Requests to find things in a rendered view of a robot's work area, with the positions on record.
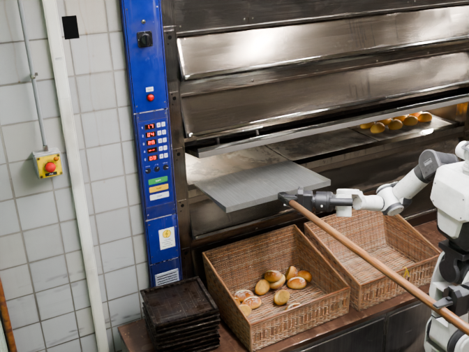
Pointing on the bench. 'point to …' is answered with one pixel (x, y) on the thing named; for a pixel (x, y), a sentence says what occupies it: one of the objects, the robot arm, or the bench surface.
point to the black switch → (144, 39)
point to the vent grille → (167, 277)
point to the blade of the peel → (259, 185)
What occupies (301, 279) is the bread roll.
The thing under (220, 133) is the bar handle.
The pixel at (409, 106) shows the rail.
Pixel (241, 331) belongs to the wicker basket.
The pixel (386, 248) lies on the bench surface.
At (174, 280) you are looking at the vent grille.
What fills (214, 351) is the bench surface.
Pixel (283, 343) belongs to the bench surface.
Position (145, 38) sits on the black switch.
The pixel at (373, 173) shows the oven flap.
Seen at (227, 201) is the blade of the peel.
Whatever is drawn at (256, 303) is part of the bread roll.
